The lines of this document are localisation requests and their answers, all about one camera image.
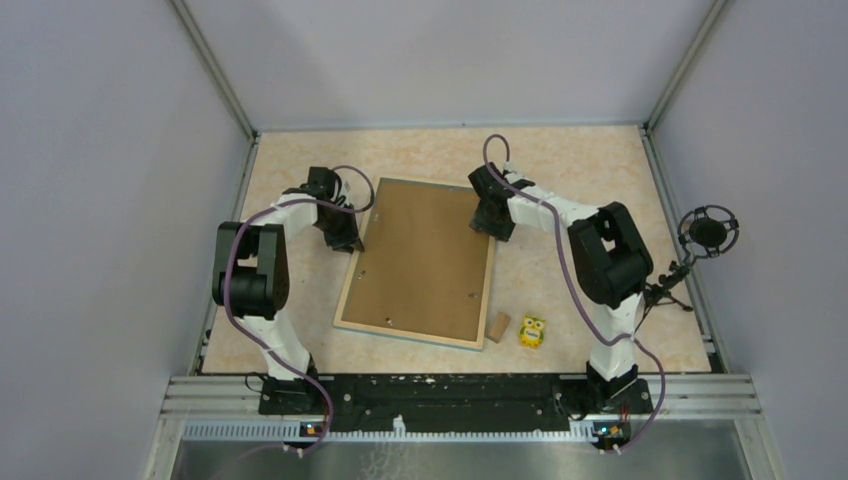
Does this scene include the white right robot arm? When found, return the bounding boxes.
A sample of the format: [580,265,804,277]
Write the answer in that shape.
[468,166,653,412]

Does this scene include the yellow owl toy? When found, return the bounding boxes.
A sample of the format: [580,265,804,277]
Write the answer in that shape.
[518,315,546,349]

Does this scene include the small wooden block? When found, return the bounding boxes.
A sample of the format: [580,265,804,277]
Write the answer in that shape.
[485,311,512,343]

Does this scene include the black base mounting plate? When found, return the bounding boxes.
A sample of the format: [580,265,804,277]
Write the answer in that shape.
[258,373,654,433]

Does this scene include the wooden picture frame blue edges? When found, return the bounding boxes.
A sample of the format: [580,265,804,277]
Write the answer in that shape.
[331,174,498,352]

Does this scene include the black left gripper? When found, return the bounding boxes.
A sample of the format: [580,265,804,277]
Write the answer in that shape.
[314,201,364,254]

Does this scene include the brown cardboard backing board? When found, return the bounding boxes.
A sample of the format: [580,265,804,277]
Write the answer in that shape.
[339,178,493,344]

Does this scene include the black microphone with orange tip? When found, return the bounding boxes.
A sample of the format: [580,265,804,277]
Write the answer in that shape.
[676,205,740,263]

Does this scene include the aluminium rail frame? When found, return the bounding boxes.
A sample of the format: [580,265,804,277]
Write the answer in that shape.
[143,373,785,479]

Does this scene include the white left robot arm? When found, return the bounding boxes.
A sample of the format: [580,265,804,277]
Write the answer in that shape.
[212,166,364,414]

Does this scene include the black microphone tripod stand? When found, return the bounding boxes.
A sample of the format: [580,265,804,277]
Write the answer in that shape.
[634,261,695,333]

